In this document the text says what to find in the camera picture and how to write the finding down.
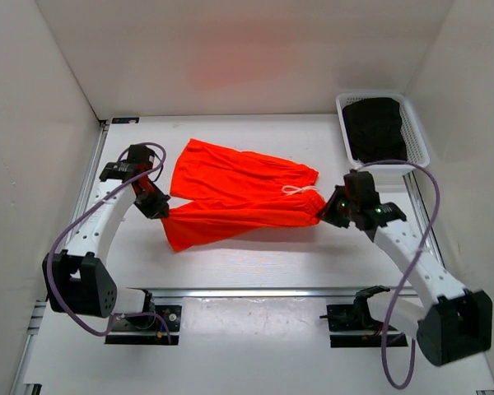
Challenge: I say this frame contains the orange shorts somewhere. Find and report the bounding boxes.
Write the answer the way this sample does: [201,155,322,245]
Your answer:
[162,139,325,252]

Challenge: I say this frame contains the aluminium rail front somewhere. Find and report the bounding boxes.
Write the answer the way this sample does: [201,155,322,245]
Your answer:
[57,286,450,300]

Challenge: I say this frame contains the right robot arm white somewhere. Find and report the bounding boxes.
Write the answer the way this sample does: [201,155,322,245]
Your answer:
[318,170,492,366]

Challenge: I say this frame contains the aluminium frame left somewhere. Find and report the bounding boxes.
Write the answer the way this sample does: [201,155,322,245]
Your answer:
[5,118,111,394]

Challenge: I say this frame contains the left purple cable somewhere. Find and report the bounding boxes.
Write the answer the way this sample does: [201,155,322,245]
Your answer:
[41,142,173,345]

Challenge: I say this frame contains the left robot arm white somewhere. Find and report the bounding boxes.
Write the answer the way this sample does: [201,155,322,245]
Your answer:
[43,142,170,329]

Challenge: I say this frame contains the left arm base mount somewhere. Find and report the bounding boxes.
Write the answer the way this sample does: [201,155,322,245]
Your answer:
[105,292,183,346]

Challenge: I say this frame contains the black folded shorts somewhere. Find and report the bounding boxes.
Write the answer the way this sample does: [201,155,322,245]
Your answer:
[343,97,408,163]

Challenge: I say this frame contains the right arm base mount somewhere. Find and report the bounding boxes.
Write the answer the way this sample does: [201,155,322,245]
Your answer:
[319,286,390,349]

